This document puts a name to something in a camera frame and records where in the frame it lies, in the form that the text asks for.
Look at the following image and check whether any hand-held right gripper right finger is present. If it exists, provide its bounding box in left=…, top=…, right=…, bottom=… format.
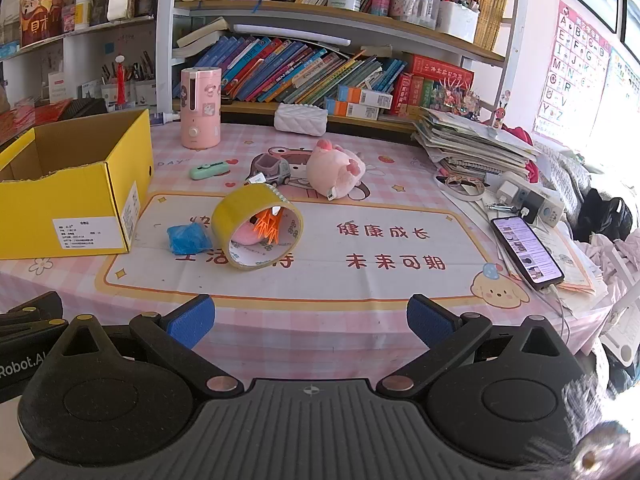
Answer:
left=376, top=294, right=576, bottom=398

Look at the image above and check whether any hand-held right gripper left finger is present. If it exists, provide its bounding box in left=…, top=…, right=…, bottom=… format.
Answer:
left=50, top=294, right=246, bottom=400

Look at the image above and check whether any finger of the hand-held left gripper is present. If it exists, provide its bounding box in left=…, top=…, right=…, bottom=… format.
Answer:
left=0, top=290, right=64, bottom=318
left=0, top=317, right=69, bottom=347

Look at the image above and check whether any blue plastic bag wad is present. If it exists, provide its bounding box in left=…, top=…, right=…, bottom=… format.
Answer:
left=166, top=224, right=210, bottom=256

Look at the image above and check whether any yellow tape roll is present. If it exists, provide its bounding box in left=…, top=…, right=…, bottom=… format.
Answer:
left=211, top=184, right=304, bottom=272

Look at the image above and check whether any yellow cardboard box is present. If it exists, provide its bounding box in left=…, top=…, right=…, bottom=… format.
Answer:
left=0, top=108, right=154, bottom=261

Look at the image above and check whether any orange spiky toy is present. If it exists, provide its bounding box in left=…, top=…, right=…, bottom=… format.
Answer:
left=251, top=207, right=283, bottom=245

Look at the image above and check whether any mint green clip tool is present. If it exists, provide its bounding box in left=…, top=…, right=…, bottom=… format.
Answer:
left=189, top=160, right=231, bottom=180

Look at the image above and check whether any white charger adapter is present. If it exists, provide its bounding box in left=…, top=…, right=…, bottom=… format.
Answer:
left=496, top=180, right=524, bottom=207

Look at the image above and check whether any purple toy cup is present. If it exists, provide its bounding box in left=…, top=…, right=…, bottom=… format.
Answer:
left=247, top=154, right=292, bottom=187

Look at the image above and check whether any pink plush pig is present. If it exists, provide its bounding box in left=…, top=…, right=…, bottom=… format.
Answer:
left=306, top=140, right=367, bottom=202

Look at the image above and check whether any pink checked tablecloth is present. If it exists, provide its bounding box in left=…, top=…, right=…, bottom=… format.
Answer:
left=0, top=120, right=616, bottom=396

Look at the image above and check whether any black smartphone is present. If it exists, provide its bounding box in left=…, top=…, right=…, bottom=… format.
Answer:
left=490, top=216, right=566, bottom=291

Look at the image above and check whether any grey power adapter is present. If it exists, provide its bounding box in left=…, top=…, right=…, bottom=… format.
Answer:
left=520, top=189, right=564, bottom=227

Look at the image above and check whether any stack of papers and notebooks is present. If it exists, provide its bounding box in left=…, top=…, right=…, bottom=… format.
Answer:
left=411, top=106, right=543, bottom=181

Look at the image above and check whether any red packets plastic bag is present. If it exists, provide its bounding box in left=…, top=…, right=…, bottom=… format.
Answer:
left=0, top=100, right=73, bottom=136

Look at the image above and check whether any black bag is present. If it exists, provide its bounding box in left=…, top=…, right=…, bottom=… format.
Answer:
left=571, top=187, right=634, bottom=245

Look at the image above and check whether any black case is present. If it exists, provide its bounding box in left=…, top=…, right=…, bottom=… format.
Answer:
left=57, top=97, right=109, bottom=122

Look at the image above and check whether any pink tissue box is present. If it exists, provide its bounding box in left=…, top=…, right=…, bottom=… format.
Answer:
left=180, top=66, right=222, bottom=149

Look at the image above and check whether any red white small box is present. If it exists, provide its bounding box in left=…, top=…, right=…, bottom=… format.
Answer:
left=48, top=72, right=69, bottom=104

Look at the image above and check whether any colourful ornament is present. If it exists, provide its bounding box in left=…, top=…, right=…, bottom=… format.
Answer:
left=431, top=76, right=485, bottom=122

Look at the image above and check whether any orange white carton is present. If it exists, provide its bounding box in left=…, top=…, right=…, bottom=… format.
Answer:
left=325, top=99, right=381, bottom=122
left=338, top=85, right=394, bottom=109

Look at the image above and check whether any white quilted pouch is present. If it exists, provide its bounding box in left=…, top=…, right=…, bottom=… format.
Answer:
left=274, top=103, right=328, bottom=137

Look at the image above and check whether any white pen organizer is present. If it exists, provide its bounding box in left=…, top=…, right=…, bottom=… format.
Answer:
left=99, top=50, right=160, bottom=111

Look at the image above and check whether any red tassel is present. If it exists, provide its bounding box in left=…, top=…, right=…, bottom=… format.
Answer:
left=115, top=54, right=127, bottom=112

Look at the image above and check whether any red thick dictionary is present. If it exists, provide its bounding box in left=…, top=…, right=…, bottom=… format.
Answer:
left=407, top=54, right=474, bottom=86

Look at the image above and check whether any row of blue books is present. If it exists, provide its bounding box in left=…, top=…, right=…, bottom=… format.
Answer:
left=200, top=35, right=408, bottom=106

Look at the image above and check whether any pink alphabet poster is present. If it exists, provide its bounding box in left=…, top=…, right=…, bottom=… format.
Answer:
left=532, top=0, right=612, bottom=145

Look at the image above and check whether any white cubby shelf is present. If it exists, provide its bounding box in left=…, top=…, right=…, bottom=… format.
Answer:
left=0, top=14, right=157, bottom=116

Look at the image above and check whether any red printed figure canister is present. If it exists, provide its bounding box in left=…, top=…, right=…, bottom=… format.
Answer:
left=20, top=0, right=64, bottom=49

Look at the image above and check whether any white marker holder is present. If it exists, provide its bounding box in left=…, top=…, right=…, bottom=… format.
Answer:
left=435, top=0, right=482, bottom=44

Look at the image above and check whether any white charging cable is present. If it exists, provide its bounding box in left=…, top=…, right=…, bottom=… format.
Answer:
left=542, top=285, right=573, bottom=356

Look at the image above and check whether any white frame wooden bookshelf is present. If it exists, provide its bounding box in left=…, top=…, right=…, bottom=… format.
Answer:
left=154, top=0, right=523, bottom=136

